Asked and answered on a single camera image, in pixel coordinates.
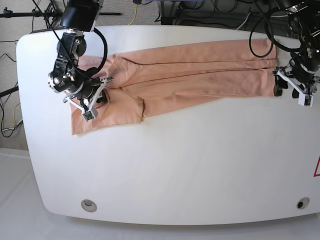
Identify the yellow cable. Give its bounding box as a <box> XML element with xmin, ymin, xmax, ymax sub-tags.
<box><xmin>1</xmin><ymin>102</ymin><xmax>23</xmax><ymax>127</ymax></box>
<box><xmin>128</xmin><ymin>4</ymin><xmax>139</xmax><ymax>26</ymax></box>

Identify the peach pink T-shirt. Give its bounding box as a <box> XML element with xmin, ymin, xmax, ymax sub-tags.
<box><xmin>71</xmin><ymin>39</ymin><xmax>278</xmax><ymax>135</ymax></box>

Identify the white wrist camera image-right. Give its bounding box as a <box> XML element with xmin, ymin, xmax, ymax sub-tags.
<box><xmin>298</xmin><ymin>93</ymin><xmax>314</xmax><ymax>107</ymax></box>

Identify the black cable on arm image-right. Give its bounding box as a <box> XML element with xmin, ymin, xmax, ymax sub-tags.
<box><xmin>248</xmin><ymin>9</ymin><xmax>301</xmax><ymax>59</ymax></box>

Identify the white cable at top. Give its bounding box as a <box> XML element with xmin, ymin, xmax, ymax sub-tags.
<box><xmin>236</xmin><ymin>12</ymin><xmax>252</xmax><ymax>30</ymax></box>

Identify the grey robot base frame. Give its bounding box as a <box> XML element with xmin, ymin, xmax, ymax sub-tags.
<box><xmin>154</xmin><ymin>0</ymin><xmax>209</xmax><ymax>25</ymax></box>

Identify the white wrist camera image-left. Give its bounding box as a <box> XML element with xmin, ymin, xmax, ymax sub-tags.
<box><xmin>81</xmin><ymin>107</ymin><xmax>98</xmax><ymax>123</ymax></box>

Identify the black tripod stand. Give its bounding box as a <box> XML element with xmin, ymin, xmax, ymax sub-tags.
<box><xmin>0</xmin><ymin>8</ymin><xmax>122</xmax><ymax>19</ymax></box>

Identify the yellow cable at top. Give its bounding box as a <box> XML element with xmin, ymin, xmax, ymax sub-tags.
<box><xmin>128</xmin><ymin>4</ymin><xmax>139</xmax><ymax>26</ymax></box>

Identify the yellow cable at left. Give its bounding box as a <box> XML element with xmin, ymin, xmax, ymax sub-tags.
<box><xmin>1</xmin><ymin>102</ymin><xmax>23</xmax><ymax>127</ymax></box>

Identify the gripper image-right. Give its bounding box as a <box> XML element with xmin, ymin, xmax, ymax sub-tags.
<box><xmin>273</xmin><ymin>59</ymin><xmax>320</xmax><ymax>99</ymax></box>

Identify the dark right table grommet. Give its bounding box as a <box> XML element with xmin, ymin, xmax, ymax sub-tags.
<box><xmin>296</xmin><ymin>197</ymin><xmax>310</xmax><ymax>210</ymax></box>

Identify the silver left table grommet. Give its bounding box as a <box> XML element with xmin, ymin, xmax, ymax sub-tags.
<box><xmin>81</xmin><ymin>199</ymin><xmax>97</xmax><ymax>213</ymax></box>

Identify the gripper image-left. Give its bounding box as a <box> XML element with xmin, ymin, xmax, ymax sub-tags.
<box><xmin>63</xmin><ymin>76</ymin><xmax>114</xmax><ymax>111</ymax></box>

